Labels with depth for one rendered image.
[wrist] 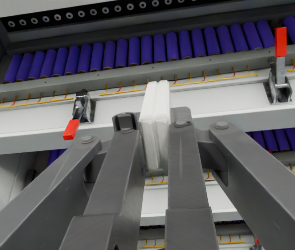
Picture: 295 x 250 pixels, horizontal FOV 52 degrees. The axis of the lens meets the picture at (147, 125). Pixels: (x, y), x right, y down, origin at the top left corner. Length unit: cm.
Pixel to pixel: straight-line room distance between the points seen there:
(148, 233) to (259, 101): 41
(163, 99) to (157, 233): 56
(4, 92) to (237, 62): 35
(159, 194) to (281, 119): 25
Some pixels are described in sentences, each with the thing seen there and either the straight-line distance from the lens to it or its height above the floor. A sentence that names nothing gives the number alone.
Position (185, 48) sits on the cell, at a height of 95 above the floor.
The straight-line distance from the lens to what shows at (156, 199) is 56.
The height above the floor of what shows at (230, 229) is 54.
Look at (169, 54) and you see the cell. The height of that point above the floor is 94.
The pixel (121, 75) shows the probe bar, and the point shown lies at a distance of 44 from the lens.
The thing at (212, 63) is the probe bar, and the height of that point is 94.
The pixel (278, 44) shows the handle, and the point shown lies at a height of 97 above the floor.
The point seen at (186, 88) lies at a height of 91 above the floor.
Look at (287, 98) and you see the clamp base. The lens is 43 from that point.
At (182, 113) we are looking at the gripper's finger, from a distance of 17.
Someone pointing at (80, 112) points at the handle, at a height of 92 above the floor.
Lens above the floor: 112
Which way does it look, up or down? 35 degrees down
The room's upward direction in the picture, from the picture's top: 10 degrees counter-clockwise
